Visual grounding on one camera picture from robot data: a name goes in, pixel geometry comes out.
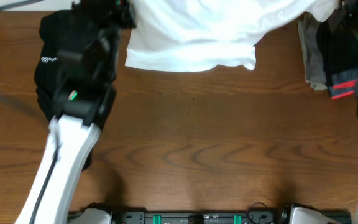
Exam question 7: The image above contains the white t-shirt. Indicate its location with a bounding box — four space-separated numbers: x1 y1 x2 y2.
125 0 339 72

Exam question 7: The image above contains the grey folded garment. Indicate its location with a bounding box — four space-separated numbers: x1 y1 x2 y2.
298 14 328 91

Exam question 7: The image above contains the black t-shirt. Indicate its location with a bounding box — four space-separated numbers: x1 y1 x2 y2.
34 9 117 172

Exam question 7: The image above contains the black folded shorts red trim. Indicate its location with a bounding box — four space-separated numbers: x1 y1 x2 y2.
316 21 358 100

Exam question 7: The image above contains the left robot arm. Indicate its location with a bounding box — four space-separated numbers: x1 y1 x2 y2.
17 1 136 223

